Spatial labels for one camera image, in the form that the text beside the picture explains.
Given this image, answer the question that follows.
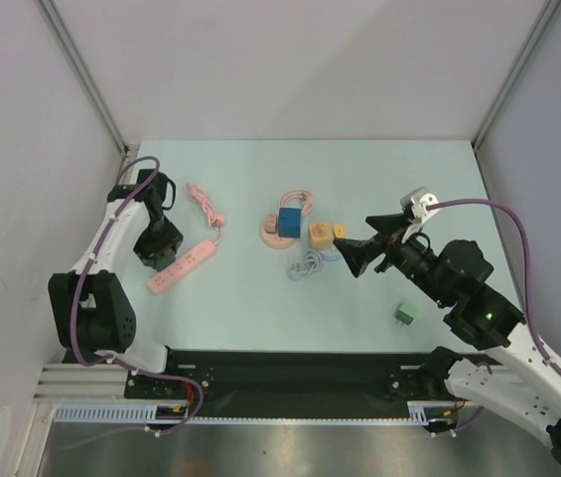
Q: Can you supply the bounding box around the right aluminium frame post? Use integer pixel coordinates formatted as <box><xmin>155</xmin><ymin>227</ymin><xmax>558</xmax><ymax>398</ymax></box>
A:
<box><xmin>471</xmin><ymin>0</ymin><xmax>561</xmax><ymax>154</ymax></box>

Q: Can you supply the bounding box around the aluminium frame post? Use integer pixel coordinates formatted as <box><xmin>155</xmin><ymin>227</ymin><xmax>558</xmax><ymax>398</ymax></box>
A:
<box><xmin>35</xmin><ymin>0</ymin><xmax>130</xmax><ymax>158</ymax></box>
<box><xmin>471</xmin><ymin>0</ymin><xmax>561</xmax><ymax>154</ymax></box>

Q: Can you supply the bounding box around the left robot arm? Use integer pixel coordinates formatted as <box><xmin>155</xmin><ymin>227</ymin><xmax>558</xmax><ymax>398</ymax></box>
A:
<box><xmin>48</xmin><ymin>169</ymin><xmax>184</xmax><ymax>398</ymax></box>

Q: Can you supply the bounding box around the aluminium front frame rail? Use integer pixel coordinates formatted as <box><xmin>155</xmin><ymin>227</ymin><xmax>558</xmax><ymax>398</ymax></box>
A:
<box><xmin>31</xmin><ymin>362</ymin><xmax>529</xmax><ymax>404</ymax></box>

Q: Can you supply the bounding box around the round pink power strip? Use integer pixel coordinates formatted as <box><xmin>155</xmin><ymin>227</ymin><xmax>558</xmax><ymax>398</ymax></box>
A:
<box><xmin>261</xmin><ymin>222</ymin><xmax>298</xmax><ymax>250</ymax></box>

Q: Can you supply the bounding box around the tan cube plug adapter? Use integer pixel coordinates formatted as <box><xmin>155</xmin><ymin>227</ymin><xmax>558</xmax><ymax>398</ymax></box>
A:
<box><xmin>309</xmin><ymin>222</ymin><xmax>335</xmax><ymax>250</ymax></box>

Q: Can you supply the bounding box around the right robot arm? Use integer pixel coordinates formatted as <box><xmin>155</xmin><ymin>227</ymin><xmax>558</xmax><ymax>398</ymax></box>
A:
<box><xmin>334</xmin><ymin>204</ymin><xmax>561</xmax><ymax>465</ymax></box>

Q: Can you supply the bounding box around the left aluminium side rail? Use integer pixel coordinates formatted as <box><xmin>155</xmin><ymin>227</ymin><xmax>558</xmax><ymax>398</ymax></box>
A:
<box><xmin>71</xmin><ymin>146</ymin><xmax>138</xmax><ymax>349</ymax></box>

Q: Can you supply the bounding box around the pink brown USB charger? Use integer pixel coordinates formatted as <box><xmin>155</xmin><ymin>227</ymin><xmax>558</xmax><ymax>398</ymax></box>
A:
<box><xmin>263</xmin><ymin>214</ymin><xmax>278</xmax><ymax>235</ymax></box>

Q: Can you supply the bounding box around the round blue power strip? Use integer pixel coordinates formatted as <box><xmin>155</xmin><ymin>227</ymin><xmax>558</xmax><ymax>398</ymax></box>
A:
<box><xmin>288</xmin><ymin>247</ymin><xmax>343</xmax><ymax>281</ymax></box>

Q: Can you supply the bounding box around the long pink power strip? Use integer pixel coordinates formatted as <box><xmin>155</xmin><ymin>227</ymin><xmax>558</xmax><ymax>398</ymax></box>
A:
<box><xmin>147</xmin><ymin>238</ymin><xmax>221</xmax><ymax>295</ymax></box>

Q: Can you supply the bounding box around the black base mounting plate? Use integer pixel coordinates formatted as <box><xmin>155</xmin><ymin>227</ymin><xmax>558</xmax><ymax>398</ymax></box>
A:
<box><xmin>61</xmin><ymin>347</ymin><xmax>509</xmax><ymax>423</ymax></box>

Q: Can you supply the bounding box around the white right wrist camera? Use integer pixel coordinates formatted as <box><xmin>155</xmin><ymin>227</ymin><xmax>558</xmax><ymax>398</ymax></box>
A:
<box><xmin>400</xmin><ymin>188</ymin><xmax>439</xmax><ymax>243</ymax></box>

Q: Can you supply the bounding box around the dark green cube adapter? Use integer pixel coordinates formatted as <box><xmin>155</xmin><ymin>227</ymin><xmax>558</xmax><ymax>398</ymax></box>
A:
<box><xmin>155</xmin><ymin>250</ymin><xmax>176</xmax><ymax>271</ymax></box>

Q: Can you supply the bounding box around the green plug adapter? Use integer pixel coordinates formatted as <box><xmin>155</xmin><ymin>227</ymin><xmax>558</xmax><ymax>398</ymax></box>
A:
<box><xmin>394</xmin><ymin>301</ymin><xmax>419</xmax><ymax>326</ymax></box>

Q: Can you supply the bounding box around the left aluminium frame post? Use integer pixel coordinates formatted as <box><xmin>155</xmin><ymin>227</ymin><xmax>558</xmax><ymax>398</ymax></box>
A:
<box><xmin>35</xmin><ymin>0</ymin><xmax>130</xmax><ymax>158</ymax></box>

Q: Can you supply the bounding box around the blue cube socket adapter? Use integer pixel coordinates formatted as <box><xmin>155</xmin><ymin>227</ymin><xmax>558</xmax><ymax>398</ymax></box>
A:
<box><xmin>277</xmin><ymin>207</ymin><xmax>302</xmax><ymax>239</ymax></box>

